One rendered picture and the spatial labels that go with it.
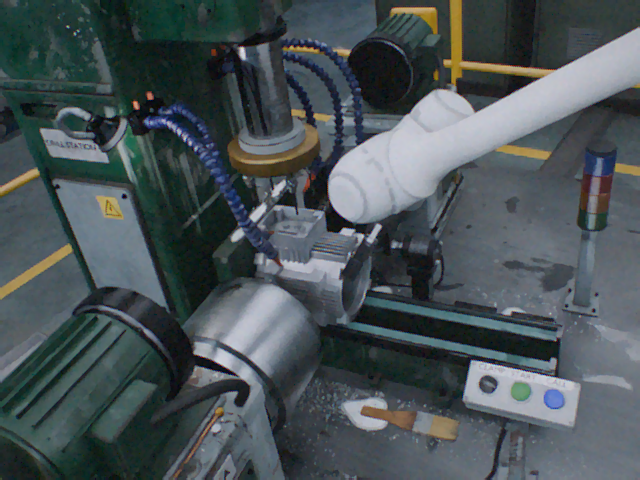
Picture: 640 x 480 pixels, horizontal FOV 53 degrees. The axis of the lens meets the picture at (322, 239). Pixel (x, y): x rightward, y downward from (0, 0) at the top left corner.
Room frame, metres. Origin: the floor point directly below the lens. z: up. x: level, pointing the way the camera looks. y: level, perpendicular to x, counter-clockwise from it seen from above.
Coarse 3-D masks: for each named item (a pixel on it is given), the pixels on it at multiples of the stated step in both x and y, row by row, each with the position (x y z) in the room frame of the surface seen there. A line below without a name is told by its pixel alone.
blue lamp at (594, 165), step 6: (588, 156) 1.12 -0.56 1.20; (594, 156) 1.11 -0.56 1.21; (600, 156) 1.15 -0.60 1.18; (606, 156) 1.10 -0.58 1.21; (612, 156) 1.10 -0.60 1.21; (588, 162) 1.12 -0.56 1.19; (594, 162) 1.11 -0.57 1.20; (600, 162) 1.10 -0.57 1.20; (606, 162) 1.10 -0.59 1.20; (612, 162) 1.10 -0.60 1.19; (588, 168) 1.12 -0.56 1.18; (594, 168) 1.11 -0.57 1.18; (600, 168) 1.10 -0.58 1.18; (606, 168) 1.10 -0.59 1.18; (612, 168) 1.10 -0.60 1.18; (594, 174) 1.11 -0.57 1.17; (600, 174) 1.10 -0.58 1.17; (606, 174) 1.10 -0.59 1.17
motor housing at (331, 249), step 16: (320, 240) 1.11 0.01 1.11; (336, 240) 1.11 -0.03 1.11; (352, 240) 1.10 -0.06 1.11; (320, 256) 1.08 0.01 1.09; (336, 256) 1.06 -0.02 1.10; (256, 272) 1.11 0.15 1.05; (288, 272) 1.08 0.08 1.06; (304, 272) 1.07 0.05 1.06; (368, 272) 1.14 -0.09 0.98; (288, 288) 1.06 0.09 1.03; (304, 288) 1.04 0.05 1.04; (336, 288) 1.02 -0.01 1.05; (352, 288) 1.13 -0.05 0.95; (304, 304) 1.05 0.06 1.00; (320, 304) 1.02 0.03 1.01; (336, 304) 1.01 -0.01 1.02; (352, 304) 1.09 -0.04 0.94; (352, 320) 1.05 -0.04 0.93
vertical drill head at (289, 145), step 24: (264, 0) 1.12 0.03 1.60; (264, 24) 1.11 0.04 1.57; (240, 48) 1.11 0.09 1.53; (264, 48) 1.11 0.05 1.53; (240, 72) 1.12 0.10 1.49; (264, 72) 1.11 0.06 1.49; (240, 96) 1.14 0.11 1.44; (264, 96) 1.11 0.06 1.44; (288, 96) 1.14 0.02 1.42; (264, 120) 1.11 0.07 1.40; (288, 120) 1.13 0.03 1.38; (240, 144) 1.13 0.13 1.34; (264, 144) 1.09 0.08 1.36; (288, 144) 1.09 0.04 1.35; (312, 144) 1.11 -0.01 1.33; (240, 168) 1.09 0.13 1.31; (264, 168) 1.06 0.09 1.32; (288, 168) 1.06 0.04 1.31; (312, 168) 1.15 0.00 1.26; (312, 192) 1.16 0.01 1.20
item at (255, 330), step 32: (224, 288) 0.94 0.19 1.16; (256, 288) 0.91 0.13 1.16; (192, 320) 0.87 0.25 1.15; (224, 320) 0.84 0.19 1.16; (256, 320) 0.84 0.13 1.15; (288, 320) 0.86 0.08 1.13; (224, 352) 0.78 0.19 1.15; (256, 352) 0.78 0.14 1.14; (288, 352) 0.81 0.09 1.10; (320, 352) 0.87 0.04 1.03; (288, 384) 0.77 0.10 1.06; (288, 416) 0.76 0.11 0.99
